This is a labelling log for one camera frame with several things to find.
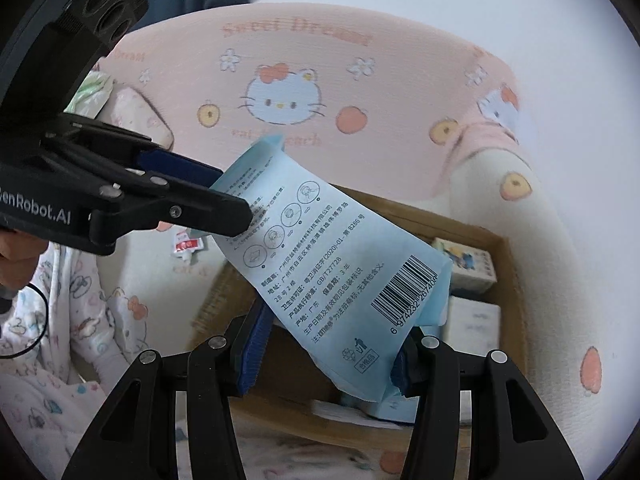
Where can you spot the white red spout sachet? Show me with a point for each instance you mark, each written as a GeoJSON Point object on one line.
{"type": "Point", "coordinates": [187, 245]}

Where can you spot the person's left hand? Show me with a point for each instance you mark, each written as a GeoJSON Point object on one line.
{"type": "Point", "coordinates": [20, 252]}

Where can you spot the pink printed pillow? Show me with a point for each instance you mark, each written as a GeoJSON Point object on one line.
{"type": "Point", "coordinates": [140, 115]}

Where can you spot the cardboard box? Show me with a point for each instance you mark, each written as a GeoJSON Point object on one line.
{"type": "Point", "coordinates": [510, 285]}

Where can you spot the plain white box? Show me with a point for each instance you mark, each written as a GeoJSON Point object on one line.
{"type": "Point", "coordinates": [472, 322]}

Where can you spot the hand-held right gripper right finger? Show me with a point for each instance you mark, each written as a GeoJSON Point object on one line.
{"type": "Point", "coordinates": [402, 372]}

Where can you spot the small colourful printed box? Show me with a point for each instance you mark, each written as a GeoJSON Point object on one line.
{"type": "Point", "coordinates": [470, 265]}

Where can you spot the blue tissue pack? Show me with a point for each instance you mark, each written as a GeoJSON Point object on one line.
{"type": "Point", "coordinates": [395, 410]}
{"type": "Point", "coordinates": [325, 260]}

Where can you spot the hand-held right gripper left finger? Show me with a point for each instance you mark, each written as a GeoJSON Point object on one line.
{"type": "Point", "coordinates": [255, 355]}

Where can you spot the pink cat printed blanket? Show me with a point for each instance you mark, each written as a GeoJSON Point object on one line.
{"type": "Point", "coordinates": [400, 85]}

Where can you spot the green white printed packet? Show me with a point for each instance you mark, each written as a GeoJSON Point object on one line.
{"type": "Point", "coordinates": [90, 92]}

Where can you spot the white printed pajama pants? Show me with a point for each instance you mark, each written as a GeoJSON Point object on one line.
{"type": "Point", "coordinates": [60, 360]}

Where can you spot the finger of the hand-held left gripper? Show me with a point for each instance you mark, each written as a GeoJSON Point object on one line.
{"type": "Point", "coordinates": [180, 167]}
{"type": "Point", "coordinates": [200, 207]}

